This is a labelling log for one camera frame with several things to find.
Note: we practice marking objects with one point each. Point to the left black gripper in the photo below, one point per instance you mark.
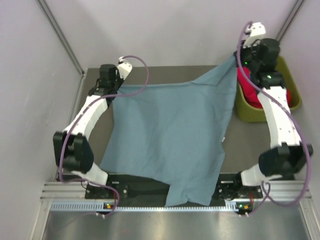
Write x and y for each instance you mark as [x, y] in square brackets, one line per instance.
[120, 80]

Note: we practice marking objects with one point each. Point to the right aluminium corner post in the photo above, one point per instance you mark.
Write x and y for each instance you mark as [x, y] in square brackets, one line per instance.
[297, 6]

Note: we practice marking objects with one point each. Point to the white slotted cable duct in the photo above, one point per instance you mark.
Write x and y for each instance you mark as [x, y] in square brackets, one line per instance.
[229, 206]

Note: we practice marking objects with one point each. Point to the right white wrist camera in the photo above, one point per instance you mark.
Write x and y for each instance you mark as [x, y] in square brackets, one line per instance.
[254, 33]

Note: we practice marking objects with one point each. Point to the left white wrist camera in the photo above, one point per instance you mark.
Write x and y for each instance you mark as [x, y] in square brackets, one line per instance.
[124, 67]

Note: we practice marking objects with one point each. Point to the light blue t shirt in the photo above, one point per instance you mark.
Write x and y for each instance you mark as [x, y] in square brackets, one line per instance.
[173, 133]

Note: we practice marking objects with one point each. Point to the olive green plastic bin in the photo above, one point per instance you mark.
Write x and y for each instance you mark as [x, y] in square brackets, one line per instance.
[249, 114]

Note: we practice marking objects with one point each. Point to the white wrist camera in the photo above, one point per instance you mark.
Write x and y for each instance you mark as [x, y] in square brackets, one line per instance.
[254, 33]
[124, 67]

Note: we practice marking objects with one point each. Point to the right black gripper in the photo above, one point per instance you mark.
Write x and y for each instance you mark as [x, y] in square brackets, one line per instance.
[252, 47]

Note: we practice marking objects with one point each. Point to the pink t shirt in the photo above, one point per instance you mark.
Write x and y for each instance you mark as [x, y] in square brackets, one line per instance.
[248, 90]

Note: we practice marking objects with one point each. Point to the left aluminium corner post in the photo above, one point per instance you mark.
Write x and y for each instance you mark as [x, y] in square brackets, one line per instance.
[60, 35]

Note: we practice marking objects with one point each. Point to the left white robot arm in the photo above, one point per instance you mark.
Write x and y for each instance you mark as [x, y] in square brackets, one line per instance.
[72, 150]

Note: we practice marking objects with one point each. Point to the red t shirt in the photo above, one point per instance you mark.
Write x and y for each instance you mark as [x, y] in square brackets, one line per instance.
[289, 98]

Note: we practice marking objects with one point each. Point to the aluminium corner post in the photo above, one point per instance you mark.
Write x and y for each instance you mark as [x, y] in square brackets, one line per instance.
[297, 6]
[60, 35]

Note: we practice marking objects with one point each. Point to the aluminium front rail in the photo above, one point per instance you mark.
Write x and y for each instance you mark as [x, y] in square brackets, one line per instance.
[280, 191]

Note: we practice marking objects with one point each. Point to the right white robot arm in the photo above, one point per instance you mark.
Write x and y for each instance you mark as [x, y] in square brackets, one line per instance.
[287, 153]

